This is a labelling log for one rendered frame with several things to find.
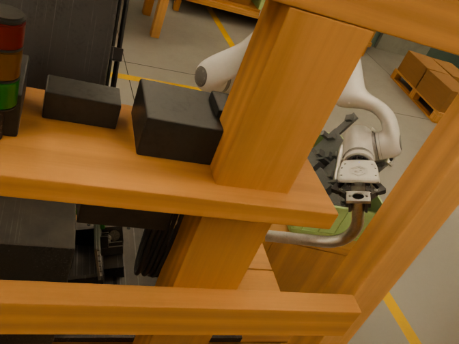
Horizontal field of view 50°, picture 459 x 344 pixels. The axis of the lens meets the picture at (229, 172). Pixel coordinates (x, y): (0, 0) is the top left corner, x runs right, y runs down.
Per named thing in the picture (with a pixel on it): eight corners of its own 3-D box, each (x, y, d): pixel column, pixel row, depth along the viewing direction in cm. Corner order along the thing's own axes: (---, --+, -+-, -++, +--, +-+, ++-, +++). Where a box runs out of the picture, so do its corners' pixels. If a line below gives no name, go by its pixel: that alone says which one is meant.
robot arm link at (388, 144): (386, 48, 136) (404, 155, 137) (329, 61, 142) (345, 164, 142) (384, 41, 128) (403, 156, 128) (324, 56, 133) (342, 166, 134)
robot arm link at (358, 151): (340, 147, 130) (340, 153, 128) (375, 147, 128) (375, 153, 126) (340, 173, 135) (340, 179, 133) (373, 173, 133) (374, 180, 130)
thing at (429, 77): (389, 76, 700) (406, 48, 676) (433, 88, 729) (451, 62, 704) (432, 122, 609) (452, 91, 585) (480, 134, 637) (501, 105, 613)
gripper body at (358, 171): (338, 153, 129) (337, 177, 120) (378, 153, 127) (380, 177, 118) (338, 176, 133) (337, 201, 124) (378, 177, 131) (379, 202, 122)
